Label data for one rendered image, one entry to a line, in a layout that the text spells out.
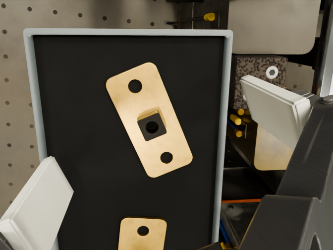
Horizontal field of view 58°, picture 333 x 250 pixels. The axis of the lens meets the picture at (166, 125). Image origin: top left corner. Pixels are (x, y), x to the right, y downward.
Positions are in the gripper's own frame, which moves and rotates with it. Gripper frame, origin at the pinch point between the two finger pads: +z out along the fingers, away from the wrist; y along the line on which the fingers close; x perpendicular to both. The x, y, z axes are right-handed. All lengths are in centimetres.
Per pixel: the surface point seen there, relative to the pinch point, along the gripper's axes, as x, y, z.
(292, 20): 1.8, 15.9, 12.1
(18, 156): -9, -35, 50
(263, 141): -9.2, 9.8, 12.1
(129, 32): 6.6, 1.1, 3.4
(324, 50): -4.6, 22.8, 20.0
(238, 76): -0.8, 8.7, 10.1
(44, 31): 8.6, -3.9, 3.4
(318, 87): -9.0, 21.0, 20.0
